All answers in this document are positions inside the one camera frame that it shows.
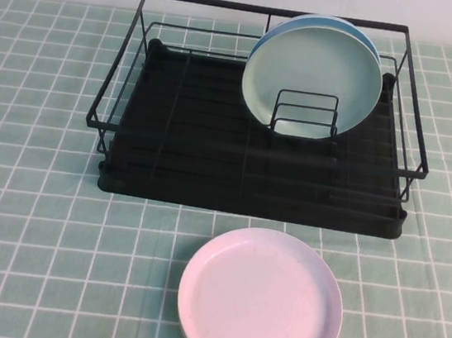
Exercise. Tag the blue round plate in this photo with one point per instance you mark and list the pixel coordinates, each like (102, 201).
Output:
(337, 22)

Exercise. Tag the green checkered tablecloth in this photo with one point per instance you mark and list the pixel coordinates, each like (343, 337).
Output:
(34, 235)

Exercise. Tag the pink round plate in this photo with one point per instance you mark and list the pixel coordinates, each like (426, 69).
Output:
(262, 303)

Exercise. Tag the black plastic drip tray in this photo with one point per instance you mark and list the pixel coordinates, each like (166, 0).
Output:
(191, 181)

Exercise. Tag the light green round plate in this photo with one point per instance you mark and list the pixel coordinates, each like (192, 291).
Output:
(313, 76)

